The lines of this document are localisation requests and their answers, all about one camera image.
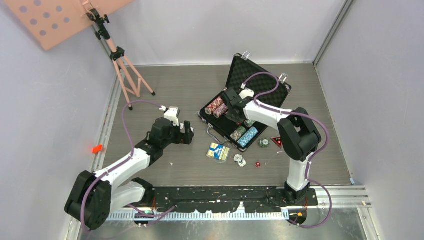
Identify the black poker chip case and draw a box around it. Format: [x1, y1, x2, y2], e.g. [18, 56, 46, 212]
[198, 52, 292, 152]

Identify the pink music stand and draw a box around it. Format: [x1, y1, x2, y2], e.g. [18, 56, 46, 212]
[5, 0, 156, 98]

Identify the green poker chip stack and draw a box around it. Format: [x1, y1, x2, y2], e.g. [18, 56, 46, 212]
[243, 119, 256, 128]

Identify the orange clip on rail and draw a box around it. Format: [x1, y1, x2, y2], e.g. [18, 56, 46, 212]
[92, 144, 103, 154]

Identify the light blue chip stack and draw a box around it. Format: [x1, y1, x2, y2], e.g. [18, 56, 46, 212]
[237, 127, 259, 148]

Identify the red triangle all-in button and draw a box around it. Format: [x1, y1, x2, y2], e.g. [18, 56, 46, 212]
[270, 137, 283, 149]

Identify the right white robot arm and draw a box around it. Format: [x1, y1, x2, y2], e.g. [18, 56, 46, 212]
[220, 88, 322, 205]

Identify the purple cable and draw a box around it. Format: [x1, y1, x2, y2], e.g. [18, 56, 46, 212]
[80, 100, 176, 233]
[241, 71, 333, 230]

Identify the dark green chip pile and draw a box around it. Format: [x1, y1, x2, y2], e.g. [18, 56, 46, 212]
[258, 138, 270, 148]

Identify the grey camo chip stack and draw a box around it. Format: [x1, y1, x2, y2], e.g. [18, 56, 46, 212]
[230, 125, 247, 141]

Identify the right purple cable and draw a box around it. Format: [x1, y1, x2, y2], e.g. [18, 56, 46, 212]
[241, 71, 333, 230]

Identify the red poker chip stack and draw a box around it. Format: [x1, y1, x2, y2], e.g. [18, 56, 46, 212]
[204, 96, 224, 115]

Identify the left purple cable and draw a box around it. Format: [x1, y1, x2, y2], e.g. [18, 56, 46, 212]
[80, 100, 176, 233]

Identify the blue playing card deck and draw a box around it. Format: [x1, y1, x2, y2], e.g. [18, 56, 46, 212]
[206, 143, 231, 164]

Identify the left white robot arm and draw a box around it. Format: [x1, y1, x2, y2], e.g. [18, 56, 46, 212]
[64, 117, 195, 230]

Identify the blue white chip pair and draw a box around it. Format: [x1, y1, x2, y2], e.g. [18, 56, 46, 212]
[233, 154, 247, 168]

